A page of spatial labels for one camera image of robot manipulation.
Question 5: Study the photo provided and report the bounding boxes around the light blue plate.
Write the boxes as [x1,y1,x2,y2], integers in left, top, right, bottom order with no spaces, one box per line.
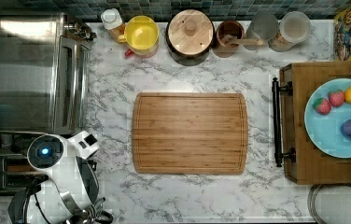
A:
[304,78,351,159]

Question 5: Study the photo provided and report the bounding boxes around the lower plush strawberry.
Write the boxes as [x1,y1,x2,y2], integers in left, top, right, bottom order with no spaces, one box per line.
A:
[313,98,331,115]

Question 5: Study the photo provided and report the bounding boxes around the frosted plastic cup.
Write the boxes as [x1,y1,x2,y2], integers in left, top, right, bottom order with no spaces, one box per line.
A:
[246,12,279,47]

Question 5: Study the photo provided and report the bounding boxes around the wooden tray box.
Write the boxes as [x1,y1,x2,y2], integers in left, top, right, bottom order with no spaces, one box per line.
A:
[278,61,351,185]

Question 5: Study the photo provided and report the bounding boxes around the bamboo cutting board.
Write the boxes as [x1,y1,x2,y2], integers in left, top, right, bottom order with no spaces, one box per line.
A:
[132,92,248,175]

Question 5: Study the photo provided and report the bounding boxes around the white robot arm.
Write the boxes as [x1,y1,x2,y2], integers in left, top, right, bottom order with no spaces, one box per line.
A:
[8,131,113,224]

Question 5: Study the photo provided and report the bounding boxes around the dark canister with wooden lid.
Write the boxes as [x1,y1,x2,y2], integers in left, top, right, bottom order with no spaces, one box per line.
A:
[165,9,215,66]

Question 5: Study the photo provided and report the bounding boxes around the yellow mug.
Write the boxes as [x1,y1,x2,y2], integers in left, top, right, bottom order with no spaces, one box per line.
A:
[118,16,159,58]

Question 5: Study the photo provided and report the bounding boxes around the black tray handle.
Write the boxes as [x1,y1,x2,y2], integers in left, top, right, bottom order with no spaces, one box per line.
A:
[272,77,296,167]

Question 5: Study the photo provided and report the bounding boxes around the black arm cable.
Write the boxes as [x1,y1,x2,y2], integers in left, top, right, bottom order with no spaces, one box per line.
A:
[23,183,53,224]

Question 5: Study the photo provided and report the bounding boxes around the brown ceramic cup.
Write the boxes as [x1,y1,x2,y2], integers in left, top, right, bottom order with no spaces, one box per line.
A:
[213,21,245,58]

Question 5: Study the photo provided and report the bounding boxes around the silver slot toaster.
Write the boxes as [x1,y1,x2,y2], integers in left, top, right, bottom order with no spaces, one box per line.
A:
[0,147,48,196]

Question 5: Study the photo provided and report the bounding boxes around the stainless toaster oven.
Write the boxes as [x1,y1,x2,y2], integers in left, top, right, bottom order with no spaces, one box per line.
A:
[0,13,96,134]

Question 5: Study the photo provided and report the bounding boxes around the plush strawberry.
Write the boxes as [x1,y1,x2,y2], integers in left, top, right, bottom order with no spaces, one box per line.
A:
[313,98,331,115]
[328,90,344,107]

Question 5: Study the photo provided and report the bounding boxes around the wooden spoon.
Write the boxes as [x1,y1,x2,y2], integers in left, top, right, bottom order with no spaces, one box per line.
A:
[221,35,263,46]

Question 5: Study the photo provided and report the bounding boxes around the upper plush strawberry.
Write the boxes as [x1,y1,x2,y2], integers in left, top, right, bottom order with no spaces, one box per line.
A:
[328,90,344,107]

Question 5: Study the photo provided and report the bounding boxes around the white capped spice bottle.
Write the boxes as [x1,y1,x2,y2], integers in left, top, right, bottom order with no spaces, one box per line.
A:
[101,8,126,43]

